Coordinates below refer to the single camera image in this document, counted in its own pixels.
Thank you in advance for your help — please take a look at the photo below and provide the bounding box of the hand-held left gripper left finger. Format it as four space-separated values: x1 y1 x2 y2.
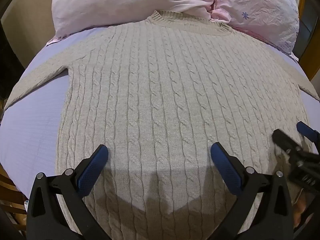
26 144 110 240

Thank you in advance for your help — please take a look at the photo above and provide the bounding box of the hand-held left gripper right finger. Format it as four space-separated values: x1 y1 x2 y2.
210 142 294 240

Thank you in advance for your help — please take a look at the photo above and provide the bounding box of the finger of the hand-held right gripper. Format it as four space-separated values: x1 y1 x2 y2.
296 121 320 153
272 129 303 161

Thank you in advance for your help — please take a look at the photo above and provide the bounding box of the beige cable knit sweater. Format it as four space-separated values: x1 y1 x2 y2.
3 10 317 240

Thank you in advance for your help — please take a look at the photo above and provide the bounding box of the person's right hand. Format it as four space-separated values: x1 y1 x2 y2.
293 192 310 227

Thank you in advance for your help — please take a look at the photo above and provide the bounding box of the lavender bed sheet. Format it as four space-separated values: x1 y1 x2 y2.
0 26 110 202

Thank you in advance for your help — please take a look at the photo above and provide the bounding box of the wooden chair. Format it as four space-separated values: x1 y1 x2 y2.
0 166 29 233

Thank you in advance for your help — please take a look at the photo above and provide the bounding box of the pink floral pillow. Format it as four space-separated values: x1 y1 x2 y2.
210 0 300 61
51 0 218 39

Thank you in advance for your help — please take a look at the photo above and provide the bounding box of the wooden bed frame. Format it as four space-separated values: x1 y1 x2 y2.
295 0 320 82

